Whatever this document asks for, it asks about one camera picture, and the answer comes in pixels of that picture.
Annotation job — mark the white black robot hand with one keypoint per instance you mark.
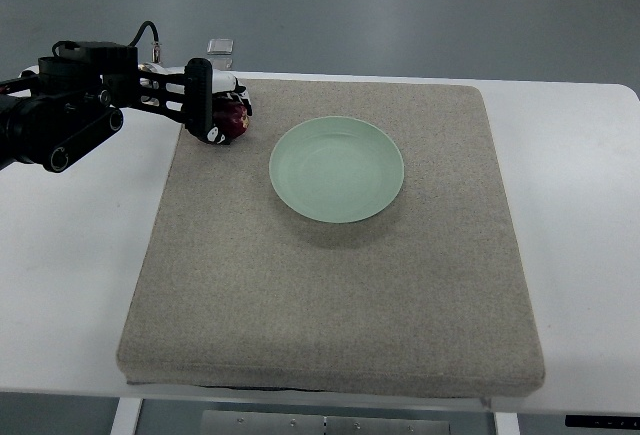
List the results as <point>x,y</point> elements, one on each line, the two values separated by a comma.
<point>211,104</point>

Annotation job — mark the dark red apple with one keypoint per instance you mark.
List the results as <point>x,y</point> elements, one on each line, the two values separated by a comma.
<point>231,120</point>

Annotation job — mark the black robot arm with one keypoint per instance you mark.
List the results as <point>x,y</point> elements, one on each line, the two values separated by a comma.
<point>73,101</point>

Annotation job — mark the light green plate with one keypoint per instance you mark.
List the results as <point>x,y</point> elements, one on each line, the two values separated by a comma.
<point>336,169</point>

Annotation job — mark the clear plastic box on floor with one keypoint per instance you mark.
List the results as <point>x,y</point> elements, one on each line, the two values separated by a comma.
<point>220,46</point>

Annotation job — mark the beige fabric cushion mat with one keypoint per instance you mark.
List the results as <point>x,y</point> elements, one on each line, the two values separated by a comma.
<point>426,299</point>

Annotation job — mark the black table control panel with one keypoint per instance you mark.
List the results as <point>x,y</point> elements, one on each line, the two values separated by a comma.
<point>603,422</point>

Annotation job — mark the metal base plate under table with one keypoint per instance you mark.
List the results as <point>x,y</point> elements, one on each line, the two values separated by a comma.
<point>229,422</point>

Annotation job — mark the white table leg frame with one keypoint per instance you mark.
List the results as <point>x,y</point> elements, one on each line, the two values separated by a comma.
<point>126,417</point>

